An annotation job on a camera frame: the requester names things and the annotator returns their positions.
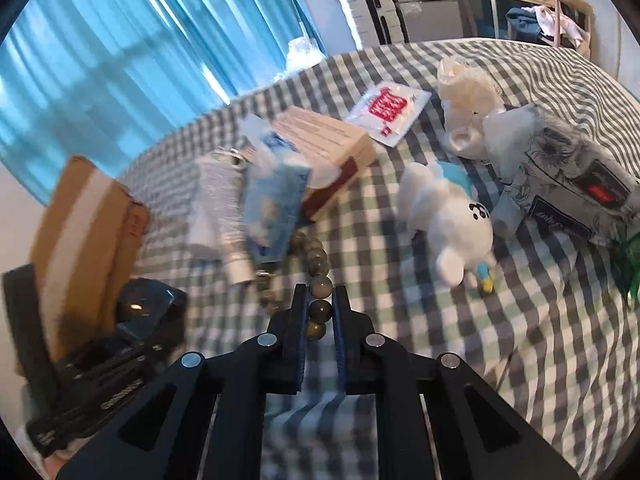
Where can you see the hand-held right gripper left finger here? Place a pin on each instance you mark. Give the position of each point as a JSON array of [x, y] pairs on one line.
[[300, 345]]

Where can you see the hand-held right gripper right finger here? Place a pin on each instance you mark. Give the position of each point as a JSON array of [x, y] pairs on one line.
[[341, 345]]

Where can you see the brown cardboard box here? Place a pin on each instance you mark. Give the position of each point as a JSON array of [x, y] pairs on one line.
[[65, 210]]

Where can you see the white cream tube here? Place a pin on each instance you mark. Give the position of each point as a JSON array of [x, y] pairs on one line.
[[220, 200]]

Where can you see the grey checkered blanket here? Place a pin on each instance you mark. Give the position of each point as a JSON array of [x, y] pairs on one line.
[[400, 335]]

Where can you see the blue tissue pack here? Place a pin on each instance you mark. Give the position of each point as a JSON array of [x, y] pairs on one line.
[[270, 200]]

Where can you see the white plush toy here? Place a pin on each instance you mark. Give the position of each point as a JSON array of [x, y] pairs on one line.
[[450, 215]]

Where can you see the beige flat carton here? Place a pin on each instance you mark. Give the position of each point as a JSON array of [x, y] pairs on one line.
[[330, 135]]

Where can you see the white packet with red print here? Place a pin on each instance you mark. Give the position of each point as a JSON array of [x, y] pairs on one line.
[[387, 105]]

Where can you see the cream plush toy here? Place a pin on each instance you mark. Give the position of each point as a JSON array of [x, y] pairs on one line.
[[470, 95]]

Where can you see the grey floral tissue pack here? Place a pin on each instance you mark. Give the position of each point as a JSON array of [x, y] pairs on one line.
[[560, 160]]

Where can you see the large clear water jug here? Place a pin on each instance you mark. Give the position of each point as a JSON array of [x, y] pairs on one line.
[[302, 52]]

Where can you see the green plastic item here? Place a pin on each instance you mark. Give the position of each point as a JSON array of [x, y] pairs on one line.
[[632, 280]]

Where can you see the teal window curtain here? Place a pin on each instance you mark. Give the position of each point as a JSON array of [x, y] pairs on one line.
[[125, 60]]

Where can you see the white suitcase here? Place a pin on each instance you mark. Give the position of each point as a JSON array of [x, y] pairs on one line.
[[360, 15]]

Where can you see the silver mini fridge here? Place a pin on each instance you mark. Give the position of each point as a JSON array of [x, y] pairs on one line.
[[430, 15]]

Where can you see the clothes on chair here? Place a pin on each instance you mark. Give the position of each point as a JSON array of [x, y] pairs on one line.
[[545, 20]]

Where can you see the wooden chair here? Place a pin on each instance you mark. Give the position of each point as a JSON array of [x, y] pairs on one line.
[[580, 15]]

